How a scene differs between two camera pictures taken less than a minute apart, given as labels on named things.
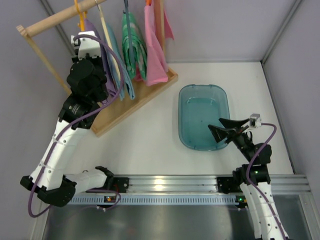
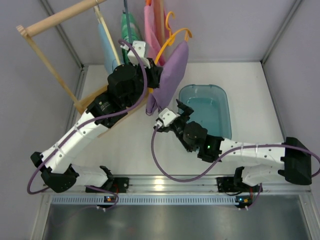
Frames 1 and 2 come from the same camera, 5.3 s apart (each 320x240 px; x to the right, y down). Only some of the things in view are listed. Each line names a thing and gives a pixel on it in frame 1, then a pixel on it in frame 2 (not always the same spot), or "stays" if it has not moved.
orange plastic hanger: (82, 16) to (171, 40)
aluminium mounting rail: (200, 184) stays
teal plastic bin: (200, 105) stays
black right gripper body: (236, 132) to (183, 116)
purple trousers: (91, 28) to (174, 68)
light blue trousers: (128, 86) to (111, 64)
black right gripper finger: (219, 133) to (187, 110)
